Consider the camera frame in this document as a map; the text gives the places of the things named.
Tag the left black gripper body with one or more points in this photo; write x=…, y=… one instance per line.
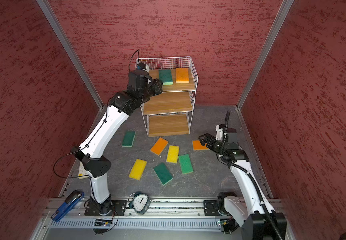
x=153, y=89

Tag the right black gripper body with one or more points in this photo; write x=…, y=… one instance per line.
x=216, y=145

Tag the dark green sponge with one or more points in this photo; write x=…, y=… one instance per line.
x=128, y=139
x=166, y=77
x=163, y=173

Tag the orange sponge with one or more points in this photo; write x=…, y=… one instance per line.
x=182, y=75
x=197, y=146
x=159, y=146

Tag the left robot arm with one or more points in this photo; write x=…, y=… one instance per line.
x=90, y=152

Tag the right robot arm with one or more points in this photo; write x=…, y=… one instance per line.
x=258, y=219

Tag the light green sponge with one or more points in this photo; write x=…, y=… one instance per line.
x=186, y=164

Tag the yellow sponge centre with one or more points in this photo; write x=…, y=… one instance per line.
x=173, y=154

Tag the yellow sponge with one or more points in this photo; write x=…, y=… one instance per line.
x=173, y=154
x=137, y=169

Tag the right circuit board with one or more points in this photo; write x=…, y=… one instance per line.
x=227, y=226

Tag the circuit board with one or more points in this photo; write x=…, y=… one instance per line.
x=102, y=223
x=227, y=226

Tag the yellow sponge lower left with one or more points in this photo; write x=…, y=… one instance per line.
x=137, y=169

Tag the green analog clock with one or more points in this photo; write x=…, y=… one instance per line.
x=140, y=203

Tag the cream calculator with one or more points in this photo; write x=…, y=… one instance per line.
x=82, y=173

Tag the blue stapler tool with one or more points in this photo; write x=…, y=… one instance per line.
x=69, y=203

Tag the left circuit board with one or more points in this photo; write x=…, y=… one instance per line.
x=102, y=223

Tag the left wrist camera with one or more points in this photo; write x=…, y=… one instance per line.
x=143, y=66

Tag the white wire wooden shelf rack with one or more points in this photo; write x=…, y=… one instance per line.
x=171, y=112

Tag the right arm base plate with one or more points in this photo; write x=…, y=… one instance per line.
x=213, y=209

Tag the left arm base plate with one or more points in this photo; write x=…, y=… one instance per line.
x=117, y=207

